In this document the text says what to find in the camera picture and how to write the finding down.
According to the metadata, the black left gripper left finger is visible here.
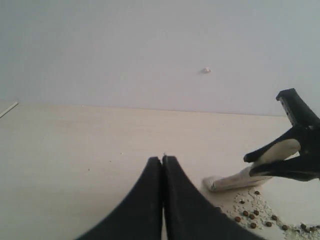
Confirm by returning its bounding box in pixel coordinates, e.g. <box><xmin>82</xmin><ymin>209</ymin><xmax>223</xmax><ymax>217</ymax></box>
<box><xmin>78</xmin><ymin>157</ymin><xmax>163</xmax><ymax>240</ymax></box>

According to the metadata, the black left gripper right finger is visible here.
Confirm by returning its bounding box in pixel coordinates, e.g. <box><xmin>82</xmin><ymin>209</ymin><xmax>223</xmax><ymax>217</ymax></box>
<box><xmin>162</xmin><ymin>155</ymin><xmax>261</xmax><ymax>240</ymax></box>

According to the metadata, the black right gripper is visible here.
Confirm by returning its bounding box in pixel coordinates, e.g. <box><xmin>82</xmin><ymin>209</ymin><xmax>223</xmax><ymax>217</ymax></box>
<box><xmin>243</xmin><ymin>88</ymin><xmax>320</xmax><ymax>181</ymax></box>

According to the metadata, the small white wall fixture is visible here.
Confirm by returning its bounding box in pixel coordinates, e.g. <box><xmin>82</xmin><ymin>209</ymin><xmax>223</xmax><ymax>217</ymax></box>
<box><xmin>200</xmin><ymin>67</ymin><xmax>212</xmax><ymax>74</ymax></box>

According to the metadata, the pile of crumbs and pellets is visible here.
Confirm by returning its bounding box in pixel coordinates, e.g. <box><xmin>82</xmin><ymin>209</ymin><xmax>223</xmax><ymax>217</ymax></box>
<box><xmin>214</xmin><ymin>188</ymin><xmax>320</xmax><ymax>240</ymax></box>

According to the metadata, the wooden paint brush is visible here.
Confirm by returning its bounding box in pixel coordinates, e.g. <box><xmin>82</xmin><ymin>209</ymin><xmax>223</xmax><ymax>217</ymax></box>
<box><xmin>202</xmin><ymin>139</ymin><xmax>301</xmax><ymax>192</ymax></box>

